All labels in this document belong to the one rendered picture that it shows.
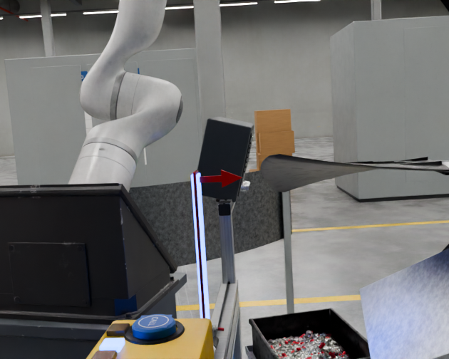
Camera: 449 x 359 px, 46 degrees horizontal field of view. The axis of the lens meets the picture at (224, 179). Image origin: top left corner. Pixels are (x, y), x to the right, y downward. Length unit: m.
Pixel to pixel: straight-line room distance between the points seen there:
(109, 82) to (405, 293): 0.77
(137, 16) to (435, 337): 0.85
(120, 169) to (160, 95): 0.21
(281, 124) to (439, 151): 2.76
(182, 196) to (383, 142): 4.75
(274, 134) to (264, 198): 6.05
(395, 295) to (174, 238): 1.86
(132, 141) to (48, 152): 5.95
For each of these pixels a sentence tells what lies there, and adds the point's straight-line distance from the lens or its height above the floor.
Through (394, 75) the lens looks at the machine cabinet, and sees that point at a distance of 7.03.
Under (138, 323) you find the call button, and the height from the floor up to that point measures 1.08.
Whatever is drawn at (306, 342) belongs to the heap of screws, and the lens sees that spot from 1.03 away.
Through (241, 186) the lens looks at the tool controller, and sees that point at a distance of 1.33.
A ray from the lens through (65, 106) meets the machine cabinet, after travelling 6.99.
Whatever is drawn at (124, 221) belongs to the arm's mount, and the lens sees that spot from 0.88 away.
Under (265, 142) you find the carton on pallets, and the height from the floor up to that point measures 0.70.
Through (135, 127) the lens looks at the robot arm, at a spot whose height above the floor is 1.25.
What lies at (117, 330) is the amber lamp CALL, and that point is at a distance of 0.52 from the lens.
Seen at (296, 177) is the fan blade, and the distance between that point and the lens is 0.77.
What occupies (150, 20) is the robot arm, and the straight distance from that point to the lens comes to 1.20.
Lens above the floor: 1.27
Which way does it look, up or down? 7 degrees down
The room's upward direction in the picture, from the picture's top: 3 degrees counter-clockwise
